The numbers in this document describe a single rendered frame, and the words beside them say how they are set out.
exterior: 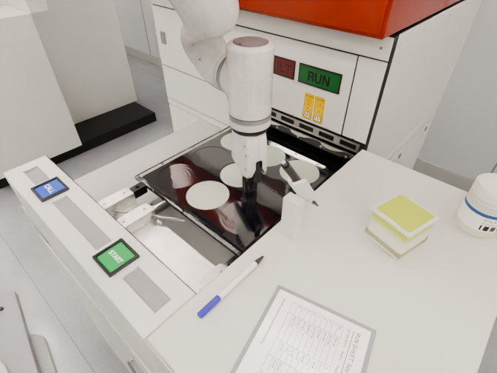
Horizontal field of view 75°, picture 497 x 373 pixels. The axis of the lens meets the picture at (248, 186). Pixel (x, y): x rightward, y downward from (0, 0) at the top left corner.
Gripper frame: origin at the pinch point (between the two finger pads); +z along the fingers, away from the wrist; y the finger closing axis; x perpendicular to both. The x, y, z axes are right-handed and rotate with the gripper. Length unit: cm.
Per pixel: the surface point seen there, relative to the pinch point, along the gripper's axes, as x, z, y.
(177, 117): -5, 15, -66
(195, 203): -13.2, 2.0, -0.4
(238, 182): -1.6, 1.9, -3.5
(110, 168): -31.5, 10.0, -33.2
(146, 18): 20, 41, -356
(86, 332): -63, 92, -34
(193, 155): -8.9, 2.1, -19.0
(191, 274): -18.7, 4.0, 16.5
